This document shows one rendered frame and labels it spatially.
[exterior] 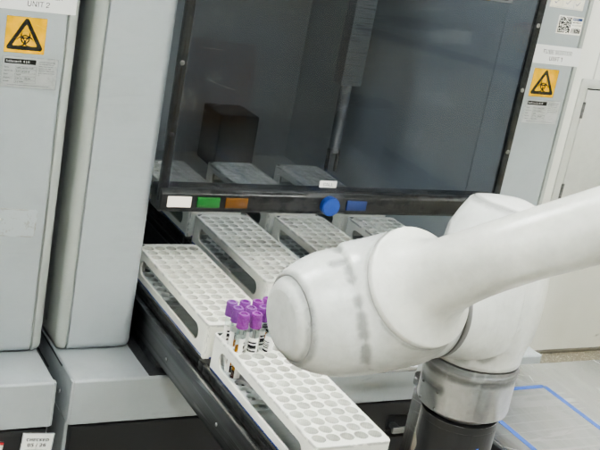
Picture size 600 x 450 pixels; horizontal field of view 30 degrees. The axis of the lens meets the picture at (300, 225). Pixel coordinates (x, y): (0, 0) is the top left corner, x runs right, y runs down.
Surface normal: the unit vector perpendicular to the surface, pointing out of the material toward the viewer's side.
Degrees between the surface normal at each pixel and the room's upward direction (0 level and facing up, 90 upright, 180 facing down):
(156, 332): 90
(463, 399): 90
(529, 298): 88
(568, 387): 0
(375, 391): 90
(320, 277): 37
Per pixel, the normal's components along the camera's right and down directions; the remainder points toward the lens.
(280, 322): -0.87, 0.10
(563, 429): 0.18, -0.94
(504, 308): 0.52, 0.26
